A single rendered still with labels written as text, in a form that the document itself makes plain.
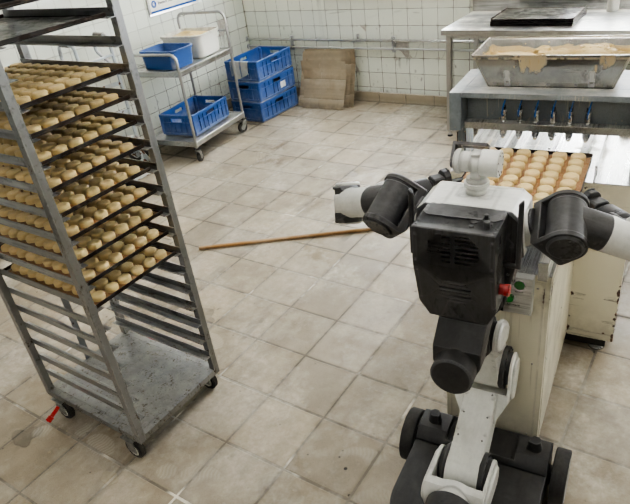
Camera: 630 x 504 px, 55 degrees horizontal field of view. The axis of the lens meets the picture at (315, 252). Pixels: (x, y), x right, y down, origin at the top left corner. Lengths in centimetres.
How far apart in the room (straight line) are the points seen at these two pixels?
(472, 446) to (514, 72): 139
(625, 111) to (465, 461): 139
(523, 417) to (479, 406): 32
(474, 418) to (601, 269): 98
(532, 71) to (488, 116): 26
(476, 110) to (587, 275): 84
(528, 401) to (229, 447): 121
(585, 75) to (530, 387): 115
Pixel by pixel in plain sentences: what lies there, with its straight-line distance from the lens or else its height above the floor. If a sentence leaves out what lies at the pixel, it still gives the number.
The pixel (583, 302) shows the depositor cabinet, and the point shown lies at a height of 27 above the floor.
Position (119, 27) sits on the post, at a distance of 219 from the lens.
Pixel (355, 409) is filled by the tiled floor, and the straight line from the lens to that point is 270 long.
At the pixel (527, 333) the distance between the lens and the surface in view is 212.
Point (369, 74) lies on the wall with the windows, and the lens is 639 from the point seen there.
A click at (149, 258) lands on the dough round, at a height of 79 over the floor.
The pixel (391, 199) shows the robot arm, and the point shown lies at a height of 122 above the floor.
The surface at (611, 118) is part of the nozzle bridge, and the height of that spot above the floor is 107.
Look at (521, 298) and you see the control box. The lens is 201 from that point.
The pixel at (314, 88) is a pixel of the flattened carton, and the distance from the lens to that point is 647.
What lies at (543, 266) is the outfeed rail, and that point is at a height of 90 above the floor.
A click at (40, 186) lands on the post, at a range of 204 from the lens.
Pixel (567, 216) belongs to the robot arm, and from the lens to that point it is 150.
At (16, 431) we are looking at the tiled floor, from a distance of 318.
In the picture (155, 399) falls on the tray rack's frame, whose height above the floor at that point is 15.
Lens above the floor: 193
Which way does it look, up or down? 31 degrees down
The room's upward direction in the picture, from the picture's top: 8 degrees counter-clockwise
